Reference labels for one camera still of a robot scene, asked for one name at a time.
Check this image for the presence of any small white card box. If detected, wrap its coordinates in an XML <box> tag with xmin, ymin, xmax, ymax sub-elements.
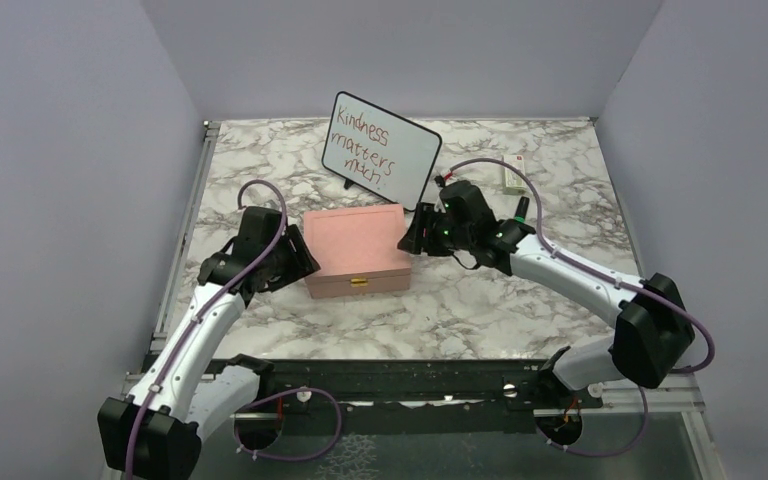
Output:
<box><xmin>502</xmin><ymin>154</ymin><xmax>529</xmax><ymax>195</ymax></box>

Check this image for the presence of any small whiteboard with writing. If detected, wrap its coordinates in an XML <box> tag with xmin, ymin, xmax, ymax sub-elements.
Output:
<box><xmin>321</xmin><ymin>91</ymin><xmax>443</xmax><ymax>211</ymax></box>

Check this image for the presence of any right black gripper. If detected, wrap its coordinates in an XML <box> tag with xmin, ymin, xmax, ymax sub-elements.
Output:
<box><xmin>397</xmin><ymin>202</ymin><xmax>474</xmax><ymax>258</ymax></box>

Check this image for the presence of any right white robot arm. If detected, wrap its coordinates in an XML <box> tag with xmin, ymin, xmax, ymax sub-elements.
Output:
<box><xmin>397</xmin><ymin>181</ymin><xmax>695</xmax><ymax>407</ymax></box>

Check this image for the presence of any pink jewelry box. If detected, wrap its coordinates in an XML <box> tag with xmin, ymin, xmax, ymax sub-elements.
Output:
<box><xmin>302</xmin><ymin>204</ymin><xmax>412</xmax><ymax>299</ymax></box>

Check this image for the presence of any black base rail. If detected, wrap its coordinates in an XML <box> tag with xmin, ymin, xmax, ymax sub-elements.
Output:
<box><xmin>231</xmin><ymin>359</ymin><xmax>603</xmax><ymax>441</ymax></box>

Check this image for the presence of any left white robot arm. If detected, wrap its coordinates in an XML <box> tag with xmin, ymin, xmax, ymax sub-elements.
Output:
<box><xmin>97</xmin><ymin>207</ymin><xmax>319</xmax><ymax>479</ymax></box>

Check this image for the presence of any green marker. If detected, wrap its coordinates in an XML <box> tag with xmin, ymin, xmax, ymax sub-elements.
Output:
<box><xmin>514</xmin><ymin>196</ymin><xmax>530</xmax><ymax>223</ymax></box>

